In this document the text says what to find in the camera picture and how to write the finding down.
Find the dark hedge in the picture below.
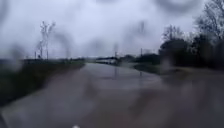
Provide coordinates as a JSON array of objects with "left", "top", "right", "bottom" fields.
[{"left": 119, "top": 53, "right": 162, "bottom": 66}]

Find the wet grey asphalt path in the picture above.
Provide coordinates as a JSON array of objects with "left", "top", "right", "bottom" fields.
[{"left": 0, "top": 62, "right": 224, "bottom": 128}]

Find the bare tree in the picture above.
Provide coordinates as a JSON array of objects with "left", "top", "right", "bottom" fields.
[{"left": 35, "top": 20, "right": 57, "bottom": 61}]

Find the dark row of trees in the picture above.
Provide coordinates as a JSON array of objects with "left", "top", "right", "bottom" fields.
[{"left": 158, "top": 0, "right": 224, "bottom": 72}]

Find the grass verge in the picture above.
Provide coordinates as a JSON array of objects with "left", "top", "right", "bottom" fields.
[
  {"left": 0, "top": 59, "right": 86, "bottom": 108},
  {"left": 132, "top": 62, "right": 188, "bottom": 76}
]

